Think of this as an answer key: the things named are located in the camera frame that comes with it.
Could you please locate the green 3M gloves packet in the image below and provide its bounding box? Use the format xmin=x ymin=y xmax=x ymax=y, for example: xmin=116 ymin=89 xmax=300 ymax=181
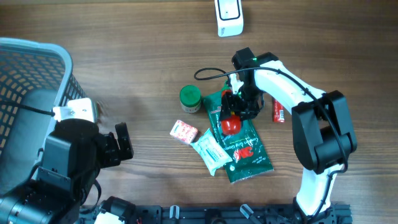
xmin=203 ymin=91 xmax=274 ymax=184

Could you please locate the teal wet wipes pack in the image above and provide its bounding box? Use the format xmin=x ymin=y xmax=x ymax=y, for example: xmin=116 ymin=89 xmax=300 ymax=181
xmin=190 ymin=128 xmax=233 ymax=176

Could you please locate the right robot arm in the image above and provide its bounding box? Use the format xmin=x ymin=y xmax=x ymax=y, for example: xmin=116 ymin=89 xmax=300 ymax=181
xmin=220 ymin=47 xmax=358 ymax=223

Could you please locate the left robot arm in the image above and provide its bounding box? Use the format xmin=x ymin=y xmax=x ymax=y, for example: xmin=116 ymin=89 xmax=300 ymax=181
xmin=1 ymin=119 xmax=134 ymax=223

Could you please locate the white barcode scanner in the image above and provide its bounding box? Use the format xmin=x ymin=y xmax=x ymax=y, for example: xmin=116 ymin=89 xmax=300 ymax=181
xmin=214 ymin=0 xmax=244 ymax=37

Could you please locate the black left camera cable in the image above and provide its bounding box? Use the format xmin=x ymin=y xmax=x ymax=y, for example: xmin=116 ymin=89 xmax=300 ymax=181
xmin=0 ymin=100 xmax=56 ymax=118

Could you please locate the green lid small jar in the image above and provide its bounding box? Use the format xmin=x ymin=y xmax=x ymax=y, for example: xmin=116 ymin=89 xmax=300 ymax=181
xmin=179 ymin=85 xmax=201 ymax=113

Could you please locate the grey plastic mesh basket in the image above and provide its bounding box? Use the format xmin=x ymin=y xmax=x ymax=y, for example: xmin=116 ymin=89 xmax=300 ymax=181
xmin=1 ymin=38 xmax=88 ymax=195

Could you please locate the red white small box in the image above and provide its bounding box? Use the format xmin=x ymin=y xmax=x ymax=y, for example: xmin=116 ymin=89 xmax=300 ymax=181
xmin=170 ymin=120 xmax=198 ymax=144

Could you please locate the black right camera cable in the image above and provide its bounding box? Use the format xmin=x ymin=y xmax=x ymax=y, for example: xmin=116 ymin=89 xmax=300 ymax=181
xmin=193 ymin=66 xmax=349 ymax=224

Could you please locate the black camera cable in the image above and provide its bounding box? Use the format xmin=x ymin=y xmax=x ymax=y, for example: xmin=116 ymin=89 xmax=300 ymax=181
xmin=193 ymin=66 xmax=349 ymax=224
xmin=0 ymin=100 xmax=56 ymax=118

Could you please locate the red tube with green cap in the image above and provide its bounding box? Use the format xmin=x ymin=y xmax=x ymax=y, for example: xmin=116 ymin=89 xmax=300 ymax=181
xmin=272 ymin=98 xmax=285 ymax=123

